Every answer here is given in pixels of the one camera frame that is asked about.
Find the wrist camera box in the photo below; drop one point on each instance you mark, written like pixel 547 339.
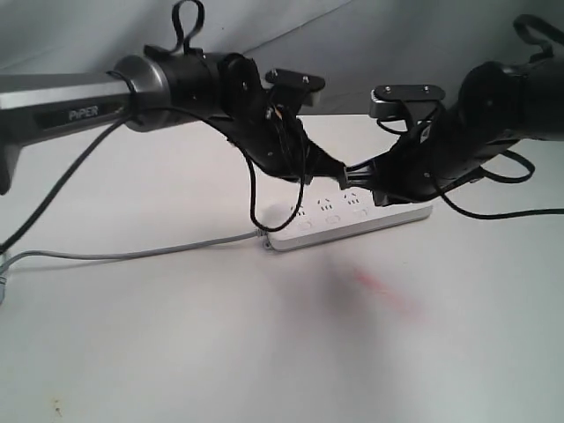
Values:
pixel 292 87
pixel 400 102

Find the grey backdrop cloth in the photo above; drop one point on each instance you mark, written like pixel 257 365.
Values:
pixel 353 45

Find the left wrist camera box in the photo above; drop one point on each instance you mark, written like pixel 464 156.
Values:
pixel 292 87

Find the left silver black robot arm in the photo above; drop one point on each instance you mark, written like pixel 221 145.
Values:
pixel 159 90

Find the right silver black robot arm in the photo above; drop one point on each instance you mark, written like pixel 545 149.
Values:
pixel 525 101

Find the white five-outlet power strip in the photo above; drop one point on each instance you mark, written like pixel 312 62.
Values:
pixel 341 215

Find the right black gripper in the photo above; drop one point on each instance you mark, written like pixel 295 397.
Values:
pixel 445 155

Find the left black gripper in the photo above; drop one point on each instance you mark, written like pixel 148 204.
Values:
pixel 272 136

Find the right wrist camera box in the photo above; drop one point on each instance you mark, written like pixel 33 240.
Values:
pixel 400 102

